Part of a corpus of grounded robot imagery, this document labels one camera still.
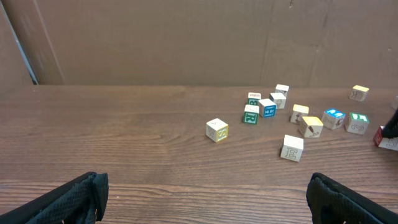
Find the wood block letter E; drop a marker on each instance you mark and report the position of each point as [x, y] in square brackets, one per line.
[292, 148]

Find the white wood block far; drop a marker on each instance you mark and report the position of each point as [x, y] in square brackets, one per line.
[283, 89]

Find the plain white wood block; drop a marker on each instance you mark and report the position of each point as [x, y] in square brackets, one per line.
[279, 99]

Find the yellow top block lower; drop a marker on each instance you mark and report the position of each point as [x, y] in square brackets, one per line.
[310, 127]

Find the red sided wood block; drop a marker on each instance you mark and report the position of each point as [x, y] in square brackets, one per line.
[386, 143]

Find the wood block blue side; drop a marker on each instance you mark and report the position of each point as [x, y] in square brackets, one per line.
[267, 108]

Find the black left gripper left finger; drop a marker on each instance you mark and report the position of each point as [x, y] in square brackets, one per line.
[81, 200]

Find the yellow top block far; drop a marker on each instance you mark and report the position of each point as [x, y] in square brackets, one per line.
[359, 93]

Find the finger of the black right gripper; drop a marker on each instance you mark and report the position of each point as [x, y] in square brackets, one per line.
[391, 128]

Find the blue top wood block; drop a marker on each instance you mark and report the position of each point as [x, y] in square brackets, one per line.
[333, 119]

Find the yellow top block upper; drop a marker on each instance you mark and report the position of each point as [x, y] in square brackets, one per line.
[298, 112]

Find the green top wood block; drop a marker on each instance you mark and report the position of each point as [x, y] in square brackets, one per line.
[357, 123]

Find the wood block green R side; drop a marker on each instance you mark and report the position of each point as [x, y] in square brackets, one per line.
[251, 114]

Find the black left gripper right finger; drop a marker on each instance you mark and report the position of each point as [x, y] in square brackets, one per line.
[331, 202]

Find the plain wood block yellow side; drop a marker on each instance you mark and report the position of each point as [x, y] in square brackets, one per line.
[217, 130]

